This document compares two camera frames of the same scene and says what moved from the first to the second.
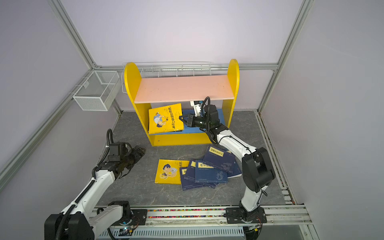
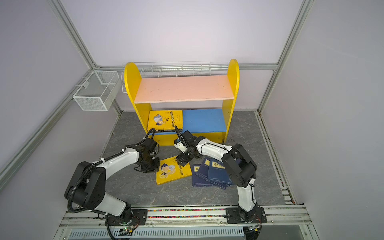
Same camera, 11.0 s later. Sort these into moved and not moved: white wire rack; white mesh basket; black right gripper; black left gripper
Moved: black right gripper; black left gripper
Not moved: white wire rack; white mesh basket
